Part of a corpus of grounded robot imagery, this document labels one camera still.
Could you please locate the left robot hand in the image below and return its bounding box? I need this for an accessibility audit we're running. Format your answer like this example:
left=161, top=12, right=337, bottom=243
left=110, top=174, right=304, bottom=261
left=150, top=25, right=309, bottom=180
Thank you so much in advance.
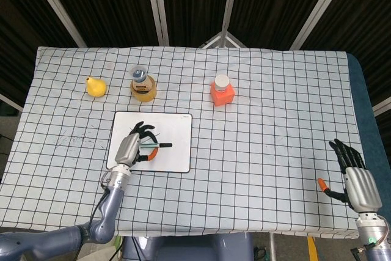
left=114, top=122, right=159, bottom=172

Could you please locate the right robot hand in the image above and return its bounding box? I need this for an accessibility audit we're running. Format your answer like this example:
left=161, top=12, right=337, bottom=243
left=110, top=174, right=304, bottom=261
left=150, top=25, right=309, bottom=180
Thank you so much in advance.
left=316, top=138, right=384, bottom=215

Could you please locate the green marker pen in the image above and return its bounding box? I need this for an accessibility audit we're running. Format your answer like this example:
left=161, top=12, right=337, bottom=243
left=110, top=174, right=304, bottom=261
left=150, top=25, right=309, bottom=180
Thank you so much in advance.
left=139, top=142, right=173, bottom=149

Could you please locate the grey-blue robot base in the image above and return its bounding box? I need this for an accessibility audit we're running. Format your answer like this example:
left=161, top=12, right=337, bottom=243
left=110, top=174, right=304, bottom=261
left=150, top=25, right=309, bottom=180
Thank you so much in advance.
left=117, top=232, right=255, bottom=261

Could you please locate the white board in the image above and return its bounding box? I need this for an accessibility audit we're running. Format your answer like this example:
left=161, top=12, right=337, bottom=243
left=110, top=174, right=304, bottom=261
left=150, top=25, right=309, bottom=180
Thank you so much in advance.
left=106, top=111, right=193, bottom=173

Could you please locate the clear flask amber liquid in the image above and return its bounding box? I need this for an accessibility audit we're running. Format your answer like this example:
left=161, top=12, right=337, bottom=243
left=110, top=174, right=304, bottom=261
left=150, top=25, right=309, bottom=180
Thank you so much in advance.
left=130, top=65, right=158, bottom=103

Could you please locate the yellow pear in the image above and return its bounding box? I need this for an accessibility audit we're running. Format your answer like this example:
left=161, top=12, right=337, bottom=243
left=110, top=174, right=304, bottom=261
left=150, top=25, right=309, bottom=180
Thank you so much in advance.
left=85, top=76, right=108, bottom=99

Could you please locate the blue padded table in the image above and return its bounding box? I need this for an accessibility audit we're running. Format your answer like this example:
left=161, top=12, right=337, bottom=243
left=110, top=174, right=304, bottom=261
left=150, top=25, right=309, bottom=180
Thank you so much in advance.
left=346, top=53, right=383, bottom=188

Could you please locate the orange cube block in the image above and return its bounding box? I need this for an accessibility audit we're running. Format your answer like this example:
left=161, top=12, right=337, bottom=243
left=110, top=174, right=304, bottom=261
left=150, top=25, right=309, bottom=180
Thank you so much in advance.
left=210, top=82, right=236, bottom=108

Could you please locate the white round jar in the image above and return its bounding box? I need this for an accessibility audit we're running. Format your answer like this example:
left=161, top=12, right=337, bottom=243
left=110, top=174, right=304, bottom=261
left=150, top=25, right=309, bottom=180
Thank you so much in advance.
left=214, top=74, right=230, bottom=93

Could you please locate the white black-grid tablecloth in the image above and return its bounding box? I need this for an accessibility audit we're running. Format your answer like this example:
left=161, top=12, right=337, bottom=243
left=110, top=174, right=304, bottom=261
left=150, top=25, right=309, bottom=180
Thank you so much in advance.
left=0, top=46, right=365, bottom=240

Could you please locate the white screen foot bracket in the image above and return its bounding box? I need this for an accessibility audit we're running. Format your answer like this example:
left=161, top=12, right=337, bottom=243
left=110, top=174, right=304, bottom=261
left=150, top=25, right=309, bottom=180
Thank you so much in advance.
left=198, top=30, right=245, bottom=50

